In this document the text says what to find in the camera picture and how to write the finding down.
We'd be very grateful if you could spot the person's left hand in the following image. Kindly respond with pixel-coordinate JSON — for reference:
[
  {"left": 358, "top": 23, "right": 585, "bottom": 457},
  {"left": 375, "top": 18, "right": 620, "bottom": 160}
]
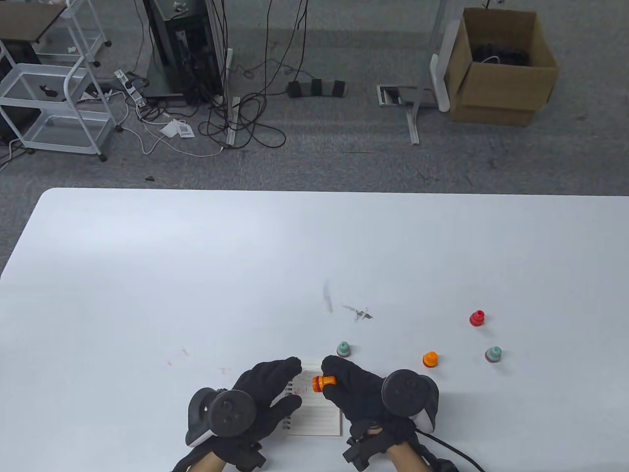
[{"left": 197, "top": 357, "right": 303, "bottom": 472}]

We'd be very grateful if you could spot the person's right hand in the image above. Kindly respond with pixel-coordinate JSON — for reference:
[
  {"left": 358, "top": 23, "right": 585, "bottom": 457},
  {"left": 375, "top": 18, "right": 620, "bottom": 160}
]
[{"left": 321, "top": 355, "right": 433, "bottom": 445}]

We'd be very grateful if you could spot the spiral lined notebook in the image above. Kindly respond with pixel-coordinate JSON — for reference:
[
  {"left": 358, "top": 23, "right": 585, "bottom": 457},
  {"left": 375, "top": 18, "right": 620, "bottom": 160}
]
[{"left": 284, "top": 358, "right": 342, "bottom": 437}]

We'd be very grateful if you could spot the person's right forearm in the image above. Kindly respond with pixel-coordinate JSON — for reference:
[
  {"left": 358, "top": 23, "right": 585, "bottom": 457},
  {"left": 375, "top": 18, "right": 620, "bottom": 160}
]
[{"left": 388, "top": 440, "right": 435, "bottom": 472}]

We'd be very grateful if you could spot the person's left forearm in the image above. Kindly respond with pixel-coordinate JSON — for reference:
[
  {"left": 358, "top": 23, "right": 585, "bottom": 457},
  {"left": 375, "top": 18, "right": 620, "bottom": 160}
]
[{"left": 172, "top": 445, "right": 231, "bottom": 472}]

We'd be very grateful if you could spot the black grey handheld controller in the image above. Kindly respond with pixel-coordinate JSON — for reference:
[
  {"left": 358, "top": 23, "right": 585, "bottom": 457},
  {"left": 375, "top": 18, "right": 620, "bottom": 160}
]
[
  {"left": 382, "top": 370, "right": 440, "bottom": 433},
  {"left": 185, "top": 387, "right": 257, "bottom": 447}
]

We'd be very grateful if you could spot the white paper tag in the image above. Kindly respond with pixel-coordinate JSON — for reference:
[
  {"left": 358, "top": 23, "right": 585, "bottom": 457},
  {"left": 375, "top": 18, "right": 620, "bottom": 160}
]
[{"left": 160, "top": 118, "right": 195, "bottom": 140}]

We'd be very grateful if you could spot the grey metal table leg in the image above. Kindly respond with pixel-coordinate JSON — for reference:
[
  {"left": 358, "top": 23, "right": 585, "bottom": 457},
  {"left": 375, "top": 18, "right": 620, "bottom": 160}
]
[{"left": 405, "top": 0, "right": 450, "bottom": 146}]

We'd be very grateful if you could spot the metal floor outlet box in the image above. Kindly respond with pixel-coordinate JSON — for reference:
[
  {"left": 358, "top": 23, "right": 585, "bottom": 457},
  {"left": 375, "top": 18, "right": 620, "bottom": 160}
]
[{"left": 376, "top": 85, "right": 438, "bottom": 109}]

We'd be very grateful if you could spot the white plastic bar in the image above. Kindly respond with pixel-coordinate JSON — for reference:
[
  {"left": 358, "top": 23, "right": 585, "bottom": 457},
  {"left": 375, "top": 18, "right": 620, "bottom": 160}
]
[{"left": 430, "top": 20, "right": 460, "bottom": 114}]

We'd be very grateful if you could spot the white power strip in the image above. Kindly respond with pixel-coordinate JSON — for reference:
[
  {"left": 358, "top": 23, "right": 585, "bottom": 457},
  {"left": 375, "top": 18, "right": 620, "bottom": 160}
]
[{"left": 114, "top": 70, "right": 147, "bottom": 108}]

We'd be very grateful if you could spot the brown cardboard box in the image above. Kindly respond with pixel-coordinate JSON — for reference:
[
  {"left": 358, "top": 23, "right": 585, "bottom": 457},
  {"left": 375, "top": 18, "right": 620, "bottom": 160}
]
[{"left": 445, "top": 7, "right": 561, "bottom": 127}]

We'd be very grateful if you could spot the black computer cabinet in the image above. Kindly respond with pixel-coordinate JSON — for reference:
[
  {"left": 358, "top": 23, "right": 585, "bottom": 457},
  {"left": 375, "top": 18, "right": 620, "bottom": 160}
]
[{"left": 142, "top": 0, "right": 228, "bottom": 105}]

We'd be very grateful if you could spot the brown wooden side table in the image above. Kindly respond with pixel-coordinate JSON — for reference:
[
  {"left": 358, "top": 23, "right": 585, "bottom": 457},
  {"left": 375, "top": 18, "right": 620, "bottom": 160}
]
[{"left": 0, "top": 2, "right": 67, "bottom": 45}]

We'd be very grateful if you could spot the black wrist camera strap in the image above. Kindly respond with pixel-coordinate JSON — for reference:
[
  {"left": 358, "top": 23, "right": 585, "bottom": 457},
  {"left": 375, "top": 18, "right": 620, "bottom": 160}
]
[{"left": 343, "top": 435, "right": 460, "bottom": 472}]

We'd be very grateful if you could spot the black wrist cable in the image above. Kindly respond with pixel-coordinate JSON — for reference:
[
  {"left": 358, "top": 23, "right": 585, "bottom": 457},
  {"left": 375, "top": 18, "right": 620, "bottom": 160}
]
[{"left": 418, "top": 430, "right": 485, "bottom": 472}]

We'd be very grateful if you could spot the white cable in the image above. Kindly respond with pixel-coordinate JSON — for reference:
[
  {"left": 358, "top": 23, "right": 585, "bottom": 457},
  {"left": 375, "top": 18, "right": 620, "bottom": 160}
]
[{"left": 118, "top": 91, "right": 227, "bottom": 159}]

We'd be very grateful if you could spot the tangle of black cables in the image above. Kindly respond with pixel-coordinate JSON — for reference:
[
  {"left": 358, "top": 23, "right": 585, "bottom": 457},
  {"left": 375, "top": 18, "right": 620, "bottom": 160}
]
[{"left": 199, "top": 0, "right": 315, "bottom": 150}]

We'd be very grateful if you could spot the aluminium floor rail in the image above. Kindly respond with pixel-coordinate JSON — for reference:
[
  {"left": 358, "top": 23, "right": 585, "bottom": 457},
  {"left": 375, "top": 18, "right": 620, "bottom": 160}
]
[{"left": 225, "top": 96, "right": 241, "bottom": 148}]

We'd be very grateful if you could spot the black foot pedal switch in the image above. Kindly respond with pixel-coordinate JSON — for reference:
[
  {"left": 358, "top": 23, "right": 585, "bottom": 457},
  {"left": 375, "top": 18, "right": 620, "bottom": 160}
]
[{"left": 286, "top": 79, "right": 347, "bottom": 99}]

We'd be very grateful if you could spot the white wire cart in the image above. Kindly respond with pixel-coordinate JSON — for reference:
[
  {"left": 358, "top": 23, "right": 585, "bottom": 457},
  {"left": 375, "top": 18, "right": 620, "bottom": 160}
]
[{"left": 0, "top": 0, "right": 123, "bottom": 163}]

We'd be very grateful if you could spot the bundle of black cords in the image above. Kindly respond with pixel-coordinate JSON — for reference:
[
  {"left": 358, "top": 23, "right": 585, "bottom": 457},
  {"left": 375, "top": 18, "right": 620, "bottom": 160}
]
[{"left": 472, "top": 43, "right": 531, "bottom": 67}]

